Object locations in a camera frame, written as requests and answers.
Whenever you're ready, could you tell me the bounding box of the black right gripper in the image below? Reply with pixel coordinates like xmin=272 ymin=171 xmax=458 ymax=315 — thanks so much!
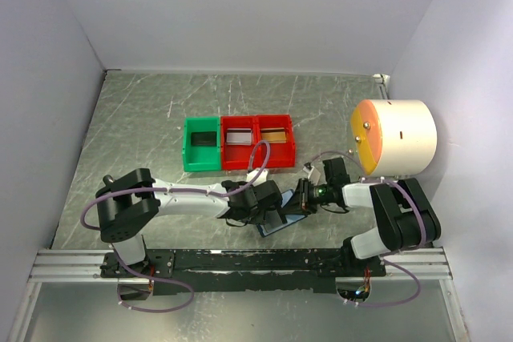
xmin=281 ymin=177 xmax=333 ymax=215

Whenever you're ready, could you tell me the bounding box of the blue leather card holder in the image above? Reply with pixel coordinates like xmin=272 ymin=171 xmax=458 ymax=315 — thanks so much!
xmin=256 ymin=207 xmax=306 ymax=238

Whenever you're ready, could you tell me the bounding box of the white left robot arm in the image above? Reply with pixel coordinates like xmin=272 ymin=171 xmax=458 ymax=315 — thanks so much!
xmin=95 ymin=168 xmax=286 ymax=277

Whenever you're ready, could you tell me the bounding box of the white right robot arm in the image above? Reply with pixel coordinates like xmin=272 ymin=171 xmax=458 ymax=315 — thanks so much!
xmin=282 ymin=157 xmax=442 ymax=276

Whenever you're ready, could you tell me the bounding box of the gold credit card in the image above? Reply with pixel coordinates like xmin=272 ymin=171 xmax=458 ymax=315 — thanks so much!
xmin=261 ymin=127 xmax=287 ymax=143

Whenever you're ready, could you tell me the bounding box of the silver credit card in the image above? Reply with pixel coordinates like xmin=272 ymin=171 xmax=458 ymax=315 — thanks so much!
xmin=225 ymin=128 xmax=253 ymax=146

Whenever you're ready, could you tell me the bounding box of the black credit card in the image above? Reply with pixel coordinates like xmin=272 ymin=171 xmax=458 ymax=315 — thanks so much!
xmin=190 ymin=131 xmax=217 ymax=147

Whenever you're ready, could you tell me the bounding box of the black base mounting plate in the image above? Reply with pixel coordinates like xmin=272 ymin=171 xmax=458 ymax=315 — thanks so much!
xmin=99 ymin=247 xmax=388 ymax=297

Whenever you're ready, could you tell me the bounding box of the red plastic bin right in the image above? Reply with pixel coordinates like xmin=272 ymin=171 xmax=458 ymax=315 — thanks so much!
xmin=256 ymin=115 xmax=296 ymax=168

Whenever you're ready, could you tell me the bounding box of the red plastic bin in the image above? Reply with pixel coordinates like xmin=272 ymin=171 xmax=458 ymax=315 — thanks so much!
xmin=220 ymin=115 xmax=257 ymax=171
xmin=256 ymin=115 xmax=296 ymax=168

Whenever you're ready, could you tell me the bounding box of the red plastic bin middle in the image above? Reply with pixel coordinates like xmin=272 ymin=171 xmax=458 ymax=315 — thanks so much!
xmin=220 ymin=115 xmax=257 ymax=171

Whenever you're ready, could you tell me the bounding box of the green plastic bin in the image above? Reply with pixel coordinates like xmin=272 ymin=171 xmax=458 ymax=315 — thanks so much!
xmin=182 ymin=116 xmax=221 ymax=172

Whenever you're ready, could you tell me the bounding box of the cream cylinder orange yellow face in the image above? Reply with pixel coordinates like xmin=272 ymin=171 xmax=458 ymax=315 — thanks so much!
xmin=350 ymin=99 xmax=438 ymax=177

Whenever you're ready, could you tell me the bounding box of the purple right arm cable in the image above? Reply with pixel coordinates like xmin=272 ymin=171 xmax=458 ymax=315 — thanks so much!
xmin=306 ymin=151 xmax=428 ymax=308

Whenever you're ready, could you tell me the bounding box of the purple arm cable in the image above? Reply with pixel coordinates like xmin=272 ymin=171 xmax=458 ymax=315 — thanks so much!
xmin=306 ymin=151 xmax=428 ymax=308
xmin=81 ymin=140 xmax=272 ymax=313

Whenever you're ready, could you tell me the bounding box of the aluminium rail frame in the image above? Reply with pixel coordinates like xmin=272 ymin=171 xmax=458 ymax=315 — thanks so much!
xmin=7 ymin=73 xmax=470 ymax=342

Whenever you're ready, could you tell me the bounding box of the blue black handled tool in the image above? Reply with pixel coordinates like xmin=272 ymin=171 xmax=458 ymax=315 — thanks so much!
xmin=103 ymin=175 xmax=115 ymax=188

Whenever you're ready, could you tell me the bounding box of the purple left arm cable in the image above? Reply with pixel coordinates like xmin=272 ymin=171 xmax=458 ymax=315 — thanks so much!
xmin=81 ymin=140 xmax=272 ymax=313

